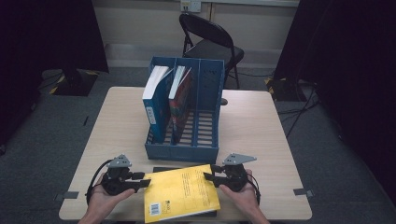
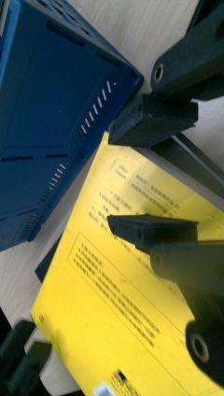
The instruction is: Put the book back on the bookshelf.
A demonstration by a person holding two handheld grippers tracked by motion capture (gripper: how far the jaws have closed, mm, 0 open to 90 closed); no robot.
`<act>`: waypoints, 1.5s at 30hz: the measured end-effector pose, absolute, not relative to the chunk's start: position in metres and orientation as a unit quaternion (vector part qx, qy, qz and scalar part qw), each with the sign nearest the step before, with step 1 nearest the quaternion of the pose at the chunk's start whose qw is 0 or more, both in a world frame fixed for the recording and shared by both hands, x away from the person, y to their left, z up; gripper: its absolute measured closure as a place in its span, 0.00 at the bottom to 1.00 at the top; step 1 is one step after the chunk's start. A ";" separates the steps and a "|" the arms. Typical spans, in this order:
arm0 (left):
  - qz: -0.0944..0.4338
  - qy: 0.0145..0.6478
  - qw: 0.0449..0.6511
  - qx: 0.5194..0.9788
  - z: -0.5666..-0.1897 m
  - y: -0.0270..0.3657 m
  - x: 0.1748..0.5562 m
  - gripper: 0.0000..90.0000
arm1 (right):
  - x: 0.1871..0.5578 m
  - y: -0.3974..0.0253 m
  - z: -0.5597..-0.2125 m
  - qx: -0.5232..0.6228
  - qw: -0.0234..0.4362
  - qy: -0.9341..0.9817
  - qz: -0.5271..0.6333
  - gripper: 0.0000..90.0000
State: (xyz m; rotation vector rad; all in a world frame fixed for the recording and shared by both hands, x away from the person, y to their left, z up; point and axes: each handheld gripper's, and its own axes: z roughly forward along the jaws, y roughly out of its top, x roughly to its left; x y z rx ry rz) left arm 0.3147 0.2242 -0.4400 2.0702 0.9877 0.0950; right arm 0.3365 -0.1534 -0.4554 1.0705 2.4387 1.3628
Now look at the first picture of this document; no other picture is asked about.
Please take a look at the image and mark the grey tape strip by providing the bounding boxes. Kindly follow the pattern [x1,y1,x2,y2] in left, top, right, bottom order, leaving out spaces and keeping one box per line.
[54,190,79,202]
[293,188,315,199]

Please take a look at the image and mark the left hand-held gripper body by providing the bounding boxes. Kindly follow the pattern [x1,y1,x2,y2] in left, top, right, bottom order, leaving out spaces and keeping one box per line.
[102,153,138,196]

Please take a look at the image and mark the person's right hand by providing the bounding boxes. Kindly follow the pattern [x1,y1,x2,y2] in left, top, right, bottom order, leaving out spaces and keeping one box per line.
[219,170,260,216]

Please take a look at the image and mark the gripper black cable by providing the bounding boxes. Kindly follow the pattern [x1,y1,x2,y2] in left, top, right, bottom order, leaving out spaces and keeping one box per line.
[85,159,113,204]
[247,172,262,205]

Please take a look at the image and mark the person's left hand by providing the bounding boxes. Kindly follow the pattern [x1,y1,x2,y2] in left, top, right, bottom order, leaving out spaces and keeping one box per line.
[88,175,135,218]

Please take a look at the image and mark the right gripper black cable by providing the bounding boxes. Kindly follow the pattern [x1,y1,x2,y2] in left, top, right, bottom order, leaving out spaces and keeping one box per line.
[247,172,262,205]

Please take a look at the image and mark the white wall socket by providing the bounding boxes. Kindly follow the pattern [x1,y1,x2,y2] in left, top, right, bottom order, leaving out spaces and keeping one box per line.
[180,0,202,13]

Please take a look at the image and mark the blue plastic file rack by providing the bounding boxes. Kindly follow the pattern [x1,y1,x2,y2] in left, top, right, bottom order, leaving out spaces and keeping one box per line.
[144,55,225,163]

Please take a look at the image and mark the black floor cables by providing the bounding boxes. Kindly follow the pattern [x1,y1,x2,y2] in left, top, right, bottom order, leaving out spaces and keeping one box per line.
[276,83,320,139]

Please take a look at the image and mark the black folding chair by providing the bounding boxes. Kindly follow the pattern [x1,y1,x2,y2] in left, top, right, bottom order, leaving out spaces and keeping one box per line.
[178,12,246,106]

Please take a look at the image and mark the blue book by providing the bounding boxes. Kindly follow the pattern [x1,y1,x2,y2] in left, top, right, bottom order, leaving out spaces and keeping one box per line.
[142,64,174,144]

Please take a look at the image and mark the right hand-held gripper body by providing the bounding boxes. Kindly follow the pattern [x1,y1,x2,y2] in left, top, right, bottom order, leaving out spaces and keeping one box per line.
[222,152,258,192]

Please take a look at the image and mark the black stand base yellow stripes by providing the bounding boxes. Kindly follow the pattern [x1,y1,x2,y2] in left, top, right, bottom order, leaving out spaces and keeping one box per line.
[264,77,307,102]
[49,68,101,97]

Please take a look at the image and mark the black curtain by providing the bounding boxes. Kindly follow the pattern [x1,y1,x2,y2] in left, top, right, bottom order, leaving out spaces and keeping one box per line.
[0,0,110,147]
[274,0,396,197]

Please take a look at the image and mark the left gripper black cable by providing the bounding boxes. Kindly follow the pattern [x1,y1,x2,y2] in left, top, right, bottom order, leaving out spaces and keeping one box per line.
[85,159,113,204]

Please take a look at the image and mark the yellow book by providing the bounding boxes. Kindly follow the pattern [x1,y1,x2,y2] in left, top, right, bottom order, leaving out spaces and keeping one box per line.
[143,163,221,224]

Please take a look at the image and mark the red book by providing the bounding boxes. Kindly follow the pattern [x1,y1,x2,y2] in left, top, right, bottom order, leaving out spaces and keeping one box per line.
[167,64,193,146]

